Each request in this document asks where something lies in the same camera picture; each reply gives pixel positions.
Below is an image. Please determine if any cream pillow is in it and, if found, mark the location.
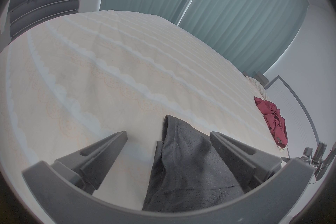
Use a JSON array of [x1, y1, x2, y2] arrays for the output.
[[245, 76, 269, 98]]

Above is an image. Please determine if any black T-shirt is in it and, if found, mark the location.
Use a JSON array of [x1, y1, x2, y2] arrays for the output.
[[142, 115, 244, 213]]

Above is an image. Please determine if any red garment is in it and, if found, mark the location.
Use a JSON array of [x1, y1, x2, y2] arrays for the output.
[[254, 96, 289, 148]]

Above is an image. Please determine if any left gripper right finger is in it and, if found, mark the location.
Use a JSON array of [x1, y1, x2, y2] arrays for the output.
[[210, 131, 282, 189]]

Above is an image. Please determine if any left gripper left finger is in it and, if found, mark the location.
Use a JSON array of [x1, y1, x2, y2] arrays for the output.
[[54, 130, 128, 193]]

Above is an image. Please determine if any bed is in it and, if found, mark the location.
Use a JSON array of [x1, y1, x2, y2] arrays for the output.
[[0, 9, 320, 211]]

